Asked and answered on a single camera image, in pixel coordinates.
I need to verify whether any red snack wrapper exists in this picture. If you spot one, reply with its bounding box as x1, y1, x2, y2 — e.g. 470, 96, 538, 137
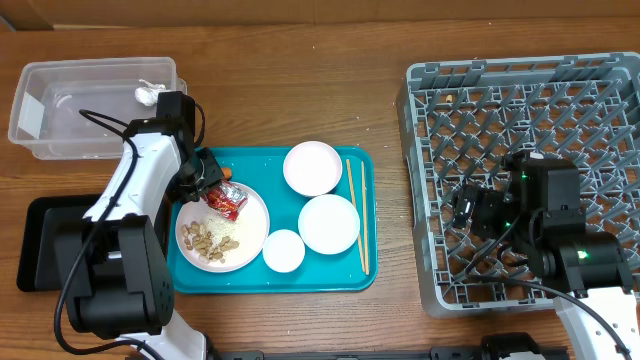
202, 180, 248, 221

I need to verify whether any white tissue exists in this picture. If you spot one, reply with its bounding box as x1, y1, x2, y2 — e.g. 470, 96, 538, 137
134, 79, 167, 107

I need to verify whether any white paper cup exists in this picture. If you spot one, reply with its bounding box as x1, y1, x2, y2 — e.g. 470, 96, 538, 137
262, 229, 306, 273

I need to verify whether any pale green bowl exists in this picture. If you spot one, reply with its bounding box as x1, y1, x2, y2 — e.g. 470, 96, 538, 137
298, 194, 356, 255

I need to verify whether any wooden chopstick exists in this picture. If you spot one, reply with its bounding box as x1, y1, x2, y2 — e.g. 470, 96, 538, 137
346, 158, 366, 274
361, 162, 370, 276

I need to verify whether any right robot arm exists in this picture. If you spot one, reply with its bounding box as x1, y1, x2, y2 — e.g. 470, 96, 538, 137
451, 151, 639, 359

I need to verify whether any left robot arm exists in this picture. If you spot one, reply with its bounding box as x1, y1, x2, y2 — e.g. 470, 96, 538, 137
53, 91, 224, 359

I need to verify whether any grey dishwasher rack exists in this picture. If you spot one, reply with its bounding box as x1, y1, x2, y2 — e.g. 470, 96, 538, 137
397, 52, 639, 317

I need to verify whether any orange carrot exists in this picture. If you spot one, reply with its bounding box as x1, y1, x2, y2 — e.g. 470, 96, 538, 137
222, 167, 232, 180

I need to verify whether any rice pile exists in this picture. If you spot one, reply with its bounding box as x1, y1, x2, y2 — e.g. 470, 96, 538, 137
200, 214, 241, 252

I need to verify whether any peanuts pile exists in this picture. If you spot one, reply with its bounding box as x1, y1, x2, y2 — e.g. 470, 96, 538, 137
180, 221, 239, 264

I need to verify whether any white plate with food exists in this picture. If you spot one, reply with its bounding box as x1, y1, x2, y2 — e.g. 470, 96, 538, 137
171, 182, 270, 273

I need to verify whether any teal serving tray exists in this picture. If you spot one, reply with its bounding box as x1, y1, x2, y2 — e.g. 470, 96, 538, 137
167, 146, 378, 294

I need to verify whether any clear plastic bin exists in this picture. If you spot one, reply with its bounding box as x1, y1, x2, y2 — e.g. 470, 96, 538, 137
8, 57, 187, 160

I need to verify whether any black plastic tray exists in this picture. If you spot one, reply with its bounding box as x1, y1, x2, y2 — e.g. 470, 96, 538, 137
16, 194, 99, 292

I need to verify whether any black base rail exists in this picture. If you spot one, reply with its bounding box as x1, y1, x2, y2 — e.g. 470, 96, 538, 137
208, 346, 569, 360

